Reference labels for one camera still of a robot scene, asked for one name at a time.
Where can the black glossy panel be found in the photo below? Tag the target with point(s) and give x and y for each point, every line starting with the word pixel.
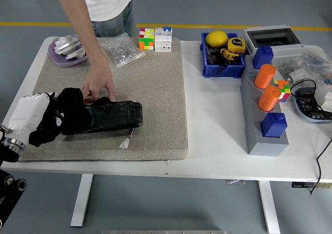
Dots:
pixel 116 116

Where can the black table control panel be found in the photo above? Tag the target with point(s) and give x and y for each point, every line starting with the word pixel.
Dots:
pixel 301 185

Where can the orange cylinder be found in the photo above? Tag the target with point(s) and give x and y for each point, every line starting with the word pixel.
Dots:
pixel 268 99
pixel 264 77

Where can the blue plastic bin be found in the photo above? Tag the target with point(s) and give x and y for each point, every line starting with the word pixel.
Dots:
pixel 223 71

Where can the grey-brown mat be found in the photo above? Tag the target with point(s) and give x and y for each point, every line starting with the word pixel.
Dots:
pixel 150 88

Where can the large colourful puzzle cube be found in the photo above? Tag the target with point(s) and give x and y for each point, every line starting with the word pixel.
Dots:
pixel 146 40

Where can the white plastic parts stack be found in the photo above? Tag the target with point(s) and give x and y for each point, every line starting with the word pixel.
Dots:
pixel 66 47

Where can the white breaker modules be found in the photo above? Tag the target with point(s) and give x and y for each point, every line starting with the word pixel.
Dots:
pixel 324 96

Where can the dark circuit boards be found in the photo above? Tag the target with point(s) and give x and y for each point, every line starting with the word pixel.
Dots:
pixel 310 107

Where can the black rag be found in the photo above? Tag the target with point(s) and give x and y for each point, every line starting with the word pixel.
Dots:
pixel 71 107

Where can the white table leg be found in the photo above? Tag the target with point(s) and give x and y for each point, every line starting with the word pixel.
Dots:
pixel 269 208
pixel 81 200

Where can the yellow lemon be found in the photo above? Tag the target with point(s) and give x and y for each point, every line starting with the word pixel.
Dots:
pixel 216 38

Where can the blue-grey tray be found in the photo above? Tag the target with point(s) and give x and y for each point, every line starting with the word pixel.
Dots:
pixel 301 112

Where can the grey block holder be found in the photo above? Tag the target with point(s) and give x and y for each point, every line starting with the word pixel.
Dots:
pixel 250 109

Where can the metal bracket under table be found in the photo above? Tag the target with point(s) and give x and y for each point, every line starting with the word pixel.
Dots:
pixel 234 182

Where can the small colourful puzzle cube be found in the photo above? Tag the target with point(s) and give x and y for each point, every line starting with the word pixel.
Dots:
pixel 284 88

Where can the clear bag of small parts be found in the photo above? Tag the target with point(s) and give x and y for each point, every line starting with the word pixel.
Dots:
pixel 290 70
pixel 317 62

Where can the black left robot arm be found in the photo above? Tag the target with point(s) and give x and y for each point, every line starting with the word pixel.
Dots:
pixel 9 187

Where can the white circuit breaker block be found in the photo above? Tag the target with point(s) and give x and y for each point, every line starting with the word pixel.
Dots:
pixel 163 42

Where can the yellow black tape measure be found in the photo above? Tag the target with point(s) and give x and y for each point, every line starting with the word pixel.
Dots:
pixel 236 46

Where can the blue square block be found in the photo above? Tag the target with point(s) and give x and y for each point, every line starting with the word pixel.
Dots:
pixel 273 126
pixel 263 57

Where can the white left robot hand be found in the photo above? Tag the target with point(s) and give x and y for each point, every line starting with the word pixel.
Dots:
pixel 27 114

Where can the person's right forearm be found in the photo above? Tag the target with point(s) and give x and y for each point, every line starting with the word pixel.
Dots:
pixel 83 29

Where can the grey electrical enclosure box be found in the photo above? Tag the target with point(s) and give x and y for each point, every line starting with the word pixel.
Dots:
pixel 285 49

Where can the clear bag of screws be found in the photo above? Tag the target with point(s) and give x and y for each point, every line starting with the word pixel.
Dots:
pixel 124 52

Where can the purple tray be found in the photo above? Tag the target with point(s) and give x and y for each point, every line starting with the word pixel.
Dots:
pixel 58 60

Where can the person's right hand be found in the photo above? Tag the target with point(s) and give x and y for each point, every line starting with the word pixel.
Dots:
pixel 98 81

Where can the dark electronic part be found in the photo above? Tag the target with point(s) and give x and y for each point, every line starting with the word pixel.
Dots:
pixel 214 58

